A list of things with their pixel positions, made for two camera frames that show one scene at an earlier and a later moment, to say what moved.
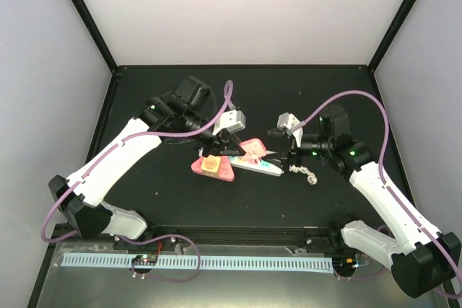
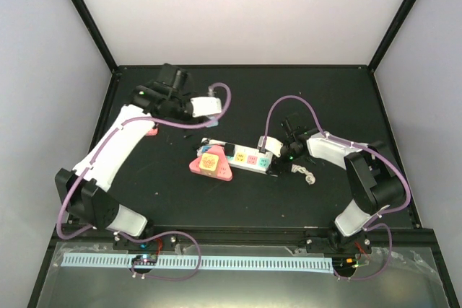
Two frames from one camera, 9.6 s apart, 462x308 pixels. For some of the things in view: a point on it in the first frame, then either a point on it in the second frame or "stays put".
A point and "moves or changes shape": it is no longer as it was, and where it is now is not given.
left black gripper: (222, 139) → (201, 120)
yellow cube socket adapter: (210, 165) stays put
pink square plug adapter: (254, 148) moves or changes shape
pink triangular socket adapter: (226, 171) stays put
